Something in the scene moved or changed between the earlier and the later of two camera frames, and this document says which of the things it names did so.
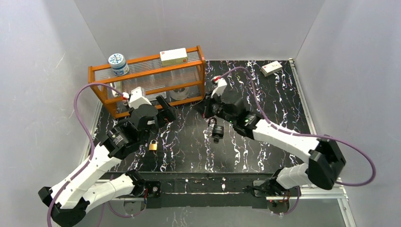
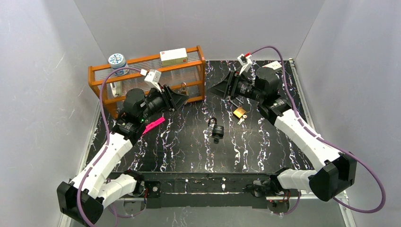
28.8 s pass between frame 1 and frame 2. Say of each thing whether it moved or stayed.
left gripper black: moved
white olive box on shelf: stayed
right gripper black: moved
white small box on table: stayed
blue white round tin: stayed
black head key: stayed
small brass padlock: moved
